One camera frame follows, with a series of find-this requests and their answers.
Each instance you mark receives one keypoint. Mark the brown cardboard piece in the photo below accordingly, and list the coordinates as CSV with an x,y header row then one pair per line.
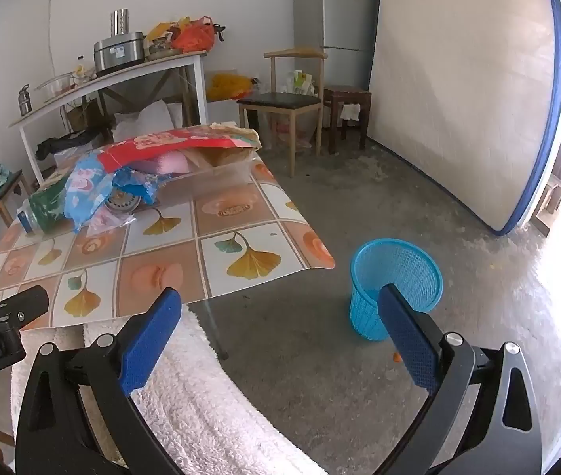
x,y
233,151

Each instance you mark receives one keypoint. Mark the white mattress with blue edge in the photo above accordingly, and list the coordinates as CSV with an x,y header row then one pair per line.
x,y
458,84

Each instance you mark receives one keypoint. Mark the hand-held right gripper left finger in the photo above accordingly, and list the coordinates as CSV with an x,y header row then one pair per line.
x,y
151,344

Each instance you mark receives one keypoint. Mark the white plastic bag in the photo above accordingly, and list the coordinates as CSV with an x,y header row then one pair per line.
x,y
149,116

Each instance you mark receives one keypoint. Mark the black cloth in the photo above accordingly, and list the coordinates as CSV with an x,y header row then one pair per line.
x,y
67,143

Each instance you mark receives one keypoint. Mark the clear red-printed plastic bag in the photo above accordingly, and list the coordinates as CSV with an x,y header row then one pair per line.
x,y
109,222

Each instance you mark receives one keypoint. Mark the dark wooden stool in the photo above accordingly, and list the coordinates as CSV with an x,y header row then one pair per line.
x,y
347,94

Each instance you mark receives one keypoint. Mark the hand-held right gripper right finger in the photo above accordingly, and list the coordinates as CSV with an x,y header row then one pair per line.
x,y
409,339

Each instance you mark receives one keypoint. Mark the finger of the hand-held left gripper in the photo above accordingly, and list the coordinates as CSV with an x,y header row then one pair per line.
x,y
23,307

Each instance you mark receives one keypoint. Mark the white fluffy robe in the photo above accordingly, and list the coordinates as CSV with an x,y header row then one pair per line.
x,y
201,405

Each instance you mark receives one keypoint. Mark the yellow plastic bag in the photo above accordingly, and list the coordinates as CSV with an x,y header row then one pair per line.
x,y
228,86

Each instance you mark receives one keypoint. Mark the glass bowl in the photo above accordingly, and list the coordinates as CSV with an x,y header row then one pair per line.
x,y
55,86

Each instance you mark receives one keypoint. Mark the white side table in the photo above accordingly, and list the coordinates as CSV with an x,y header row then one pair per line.
x,y
171,62

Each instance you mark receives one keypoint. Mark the clear plastic container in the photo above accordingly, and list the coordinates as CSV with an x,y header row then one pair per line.
x,y
216,180

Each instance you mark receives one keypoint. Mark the steel cup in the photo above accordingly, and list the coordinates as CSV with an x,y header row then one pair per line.
x,y
120,22

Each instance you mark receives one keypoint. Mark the pink foam sheet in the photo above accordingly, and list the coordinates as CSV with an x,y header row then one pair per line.
x,y
166,163

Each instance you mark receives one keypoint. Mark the orange plastic bag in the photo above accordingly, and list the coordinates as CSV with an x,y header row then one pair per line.
x,y
193,34

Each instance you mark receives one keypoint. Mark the steel rice cooker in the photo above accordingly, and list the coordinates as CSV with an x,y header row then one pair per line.
x,y
119,52

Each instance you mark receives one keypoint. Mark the blue printed plastic bag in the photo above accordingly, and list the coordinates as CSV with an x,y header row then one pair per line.
x,y
87,188

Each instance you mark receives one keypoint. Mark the wooden chair with black seat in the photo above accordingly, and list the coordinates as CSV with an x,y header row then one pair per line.
x,y
280,101

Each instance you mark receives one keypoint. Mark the steel thermos bottle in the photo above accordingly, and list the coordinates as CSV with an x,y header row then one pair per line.
x,y
24,101

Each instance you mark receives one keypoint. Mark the ginkgo print tablecloth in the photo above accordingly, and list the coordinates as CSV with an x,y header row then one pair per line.
x,y
240,237

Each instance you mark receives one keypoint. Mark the white cloth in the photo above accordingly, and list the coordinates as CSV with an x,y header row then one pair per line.
x,y
350,111

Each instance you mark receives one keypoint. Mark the green plastic bottle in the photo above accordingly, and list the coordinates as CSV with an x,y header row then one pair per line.
x,y
47,210

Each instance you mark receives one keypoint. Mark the blue plastic wastebasket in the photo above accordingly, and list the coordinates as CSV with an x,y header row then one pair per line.
x,y
399,267

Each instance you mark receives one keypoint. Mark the red snack packaging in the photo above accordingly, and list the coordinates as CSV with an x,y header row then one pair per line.
x,y
161,141

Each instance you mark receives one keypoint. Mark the white printed bag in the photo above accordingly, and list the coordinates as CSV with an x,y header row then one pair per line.
x,y
300,83

